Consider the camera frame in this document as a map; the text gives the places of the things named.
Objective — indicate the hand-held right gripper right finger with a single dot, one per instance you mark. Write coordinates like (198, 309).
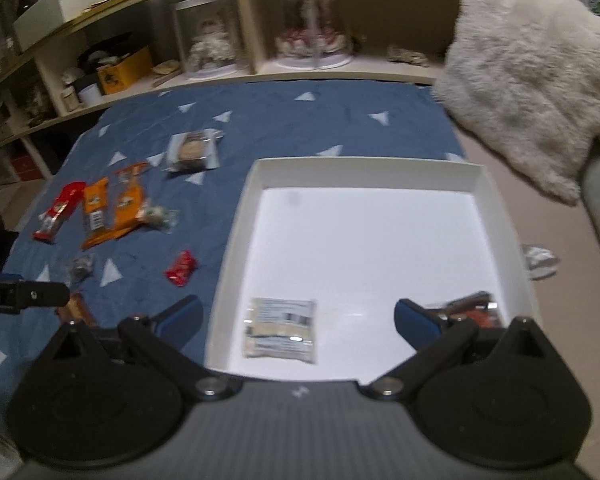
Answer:
(414, 322)

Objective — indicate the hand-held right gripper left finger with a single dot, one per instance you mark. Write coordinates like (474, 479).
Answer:
(182, 316)

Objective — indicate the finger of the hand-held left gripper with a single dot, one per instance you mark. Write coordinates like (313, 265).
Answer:
(45, 294)

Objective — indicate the small red candy packet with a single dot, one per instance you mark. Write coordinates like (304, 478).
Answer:
(181, 267)

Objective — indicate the long red snack packet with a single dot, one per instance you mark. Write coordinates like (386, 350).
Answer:
(57, 212)

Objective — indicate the white cardboard tray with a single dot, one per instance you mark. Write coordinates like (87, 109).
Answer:
(370, 240)

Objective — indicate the clear green-print snack packet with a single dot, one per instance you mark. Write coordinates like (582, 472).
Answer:
(160, 216)

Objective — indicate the large orange snack packet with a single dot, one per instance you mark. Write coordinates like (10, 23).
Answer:
(127, 200)

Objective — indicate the brown snack stick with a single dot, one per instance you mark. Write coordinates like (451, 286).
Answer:
(77, 310)

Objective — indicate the dark wrapped candy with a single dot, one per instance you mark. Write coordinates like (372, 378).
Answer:
(80, 267)

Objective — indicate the brown wrapped snack bar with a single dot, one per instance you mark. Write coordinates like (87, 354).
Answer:
(467, 307)

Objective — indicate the small orange snack packet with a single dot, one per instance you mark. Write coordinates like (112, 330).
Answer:
(96, 212)

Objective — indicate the clear labelled snack packet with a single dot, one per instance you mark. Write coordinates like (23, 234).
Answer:
(282, 330)

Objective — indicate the crumpled silver wrapper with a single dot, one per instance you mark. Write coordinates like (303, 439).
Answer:
(539, 260)

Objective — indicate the brown cake in clear packet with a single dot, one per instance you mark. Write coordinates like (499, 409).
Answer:
(194, 151)

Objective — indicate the white cup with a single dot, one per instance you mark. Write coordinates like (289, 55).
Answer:
(90, 95)

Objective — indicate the blue triangle-print blanket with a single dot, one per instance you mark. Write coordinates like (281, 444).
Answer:
(280, 125)

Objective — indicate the yellow cardboard box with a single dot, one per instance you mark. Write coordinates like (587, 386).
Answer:
(127, 72)

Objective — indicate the small grey figurine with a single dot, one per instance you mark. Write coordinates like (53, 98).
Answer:
(409, 55)

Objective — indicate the fluffy beige cushion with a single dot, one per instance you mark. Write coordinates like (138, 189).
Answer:
(525, 75)

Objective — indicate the clear display case with doll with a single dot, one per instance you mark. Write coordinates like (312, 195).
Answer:
(209, 40)

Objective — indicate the white storage box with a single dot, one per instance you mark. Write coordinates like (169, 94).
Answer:
(55, 12)

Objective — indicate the wooden shelf unit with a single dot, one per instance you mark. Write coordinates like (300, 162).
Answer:
(380, 15)

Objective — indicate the glass dome with carousel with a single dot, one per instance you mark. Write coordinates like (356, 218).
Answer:
(310, 25)

